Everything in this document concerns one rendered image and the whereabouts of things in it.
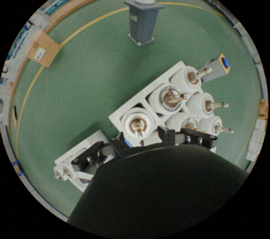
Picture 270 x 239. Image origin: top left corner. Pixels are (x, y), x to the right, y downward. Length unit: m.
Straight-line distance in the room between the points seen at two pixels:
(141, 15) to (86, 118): 0.65
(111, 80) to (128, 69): 0.12
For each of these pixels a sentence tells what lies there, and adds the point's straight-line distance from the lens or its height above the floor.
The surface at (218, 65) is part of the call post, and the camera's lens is 0.41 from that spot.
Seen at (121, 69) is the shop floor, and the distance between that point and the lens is 0.54.
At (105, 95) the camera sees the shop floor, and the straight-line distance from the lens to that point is 0.52.
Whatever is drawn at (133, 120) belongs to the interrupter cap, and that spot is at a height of 0.25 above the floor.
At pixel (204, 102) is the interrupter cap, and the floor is 0.25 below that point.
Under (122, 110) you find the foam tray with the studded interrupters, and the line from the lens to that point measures 0.31.
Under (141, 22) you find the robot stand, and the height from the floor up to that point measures 0.20.
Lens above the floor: 0.49
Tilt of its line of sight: 89 degrees down
